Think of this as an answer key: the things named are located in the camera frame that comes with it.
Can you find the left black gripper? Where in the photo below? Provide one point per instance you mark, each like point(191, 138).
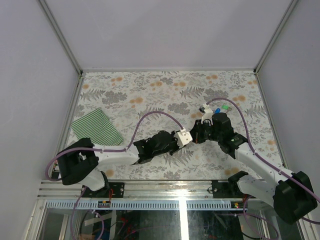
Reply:
point(175, 139)

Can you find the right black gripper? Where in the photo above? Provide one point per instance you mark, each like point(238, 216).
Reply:
point(196, 132)

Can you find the black key tag with key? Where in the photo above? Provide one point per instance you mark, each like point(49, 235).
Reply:
point(202, 109)

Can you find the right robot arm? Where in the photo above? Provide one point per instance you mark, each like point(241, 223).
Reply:
point(289, 193)

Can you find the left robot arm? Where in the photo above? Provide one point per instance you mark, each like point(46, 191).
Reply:
point(86, 164)

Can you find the blue key tag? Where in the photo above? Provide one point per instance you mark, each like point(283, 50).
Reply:
point(217, 111)

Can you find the green striped cloth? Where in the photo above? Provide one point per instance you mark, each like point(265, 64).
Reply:
point(97, 126)

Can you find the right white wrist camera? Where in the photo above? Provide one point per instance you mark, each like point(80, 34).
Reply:
point(207, 116)

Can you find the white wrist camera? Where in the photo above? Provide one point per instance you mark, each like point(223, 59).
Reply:
point(183, 137)
point(207, 116)

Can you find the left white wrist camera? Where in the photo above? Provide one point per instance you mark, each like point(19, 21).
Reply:
point(183, 137)

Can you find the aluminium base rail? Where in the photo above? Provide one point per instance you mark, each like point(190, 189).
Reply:
point(143, 194)

